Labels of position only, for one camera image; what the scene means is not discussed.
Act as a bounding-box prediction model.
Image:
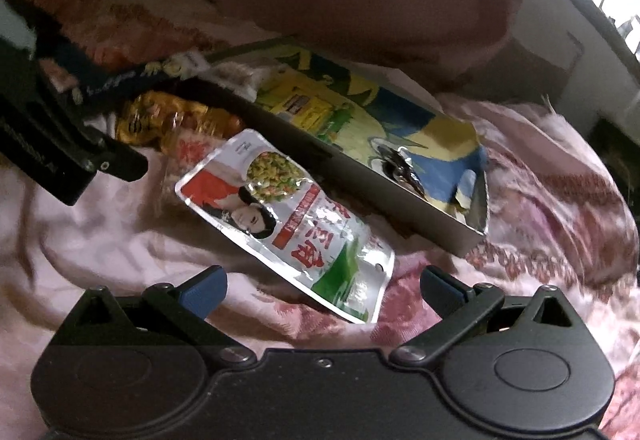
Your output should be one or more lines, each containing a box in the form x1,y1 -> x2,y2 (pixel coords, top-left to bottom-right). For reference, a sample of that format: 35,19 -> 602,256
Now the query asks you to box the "clear cereal bar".
210,60 -> 281,97

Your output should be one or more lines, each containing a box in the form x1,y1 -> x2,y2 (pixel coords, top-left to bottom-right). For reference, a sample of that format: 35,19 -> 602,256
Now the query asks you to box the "gold snack packet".
116,90 -> 243,153

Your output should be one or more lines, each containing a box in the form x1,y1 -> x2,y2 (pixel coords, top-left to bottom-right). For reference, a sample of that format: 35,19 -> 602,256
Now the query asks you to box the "white green snack pouch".
175,129 -> 396,325

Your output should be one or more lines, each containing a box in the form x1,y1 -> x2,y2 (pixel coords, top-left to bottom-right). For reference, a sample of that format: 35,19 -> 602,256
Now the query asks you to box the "yellow green snack packet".
255,75 -> 351,133

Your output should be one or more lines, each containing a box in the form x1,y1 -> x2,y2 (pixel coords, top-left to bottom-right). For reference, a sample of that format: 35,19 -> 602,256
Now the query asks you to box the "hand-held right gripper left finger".
55,265 -> 258,368

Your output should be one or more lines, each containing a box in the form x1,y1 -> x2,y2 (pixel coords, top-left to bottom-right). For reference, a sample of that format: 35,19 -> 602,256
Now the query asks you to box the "cartoon print shallow box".
200,37 -> 491,258

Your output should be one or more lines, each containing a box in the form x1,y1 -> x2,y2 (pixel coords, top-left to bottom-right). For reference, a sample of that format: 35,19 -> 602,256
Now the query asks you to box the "dark blue stick packet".
52,51 -> 211,96

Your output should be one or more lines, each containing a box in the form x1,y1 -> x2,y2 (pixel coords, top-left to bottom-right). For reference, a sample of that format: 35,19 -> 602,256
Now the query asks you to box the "pink floral bedsheet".
0,0 -> 640,440

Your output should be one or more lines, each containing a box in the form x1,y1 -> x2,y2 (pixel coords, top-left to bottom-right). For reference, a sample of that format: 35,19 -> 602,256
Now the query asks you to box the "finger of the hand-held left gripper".
0,0 -> 101,96
47,100 -> 149,182

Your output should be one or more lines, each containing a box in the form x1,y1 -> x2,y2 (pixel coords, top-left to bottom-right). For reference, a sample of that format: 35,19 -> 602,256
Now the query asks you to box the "clear rice cracker packet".
157,127 -> 241,216

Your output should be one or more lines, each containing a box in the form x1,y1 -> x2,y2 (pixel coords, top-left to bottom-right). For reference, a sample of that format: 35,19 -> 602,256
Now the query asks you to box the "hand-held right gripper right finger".
389,265 -> 588,368

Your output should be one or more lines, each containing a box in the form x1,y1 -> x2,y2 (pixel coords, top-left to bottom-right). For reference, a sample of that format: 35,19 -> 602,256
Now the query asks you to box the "dark red candy wrapper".
375,145 -> 431,196

